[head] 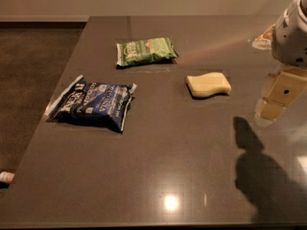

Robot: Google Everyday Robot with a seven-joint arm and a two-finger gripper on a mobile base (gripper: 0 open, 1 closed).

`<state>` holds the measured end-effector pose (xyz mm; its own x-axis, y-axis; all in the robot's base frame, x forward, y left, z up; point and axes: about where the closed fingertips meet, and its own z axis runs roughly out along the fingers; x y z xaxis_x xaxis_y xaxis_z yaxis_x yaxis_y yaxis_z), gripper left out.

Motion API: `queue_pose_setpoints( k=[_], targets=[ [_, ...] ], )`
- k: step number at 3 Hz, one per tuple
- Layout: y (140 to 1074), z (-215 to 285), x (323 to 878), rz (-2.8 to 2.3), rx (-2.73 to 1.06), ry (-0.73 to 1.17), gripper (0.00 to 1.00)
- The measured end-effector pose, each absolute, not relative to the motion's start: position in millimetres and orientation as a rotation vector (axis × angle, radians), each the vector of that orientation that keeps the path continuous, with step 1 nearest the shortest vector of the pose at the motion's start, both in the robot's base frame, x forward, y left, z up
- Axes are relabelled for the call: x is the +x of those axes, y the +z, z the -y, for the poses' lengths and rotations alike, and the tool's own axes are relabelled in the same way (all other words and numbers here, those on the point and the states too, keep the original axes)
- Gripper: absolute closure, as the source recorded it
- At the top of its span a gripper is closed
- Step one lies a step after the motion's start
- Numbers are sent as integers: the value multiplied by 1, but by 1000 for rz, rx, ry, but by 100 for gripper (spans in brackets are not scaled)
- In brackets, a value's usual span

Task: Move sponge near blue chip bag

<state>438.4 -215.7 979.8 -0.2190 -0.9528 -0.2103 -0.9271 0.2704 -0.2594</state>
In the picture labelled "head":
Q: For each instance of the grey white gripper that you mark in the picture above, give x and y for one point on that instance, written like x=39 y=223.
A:
x=290 y=40

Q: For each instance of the green chip bag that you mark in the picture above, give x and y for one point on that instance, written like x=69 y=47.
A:
x=145 y=51

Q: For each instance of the blue chip bag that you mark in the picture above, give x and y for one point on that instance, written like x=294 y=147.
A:
x=94 y=104

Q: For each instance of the yellow sponge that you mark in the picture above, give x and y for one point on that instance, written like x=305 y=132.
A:
x=206 y=85

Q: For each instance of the white object at floor edge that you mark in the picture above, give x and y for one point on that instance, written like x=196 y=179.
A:
x=6 y=177

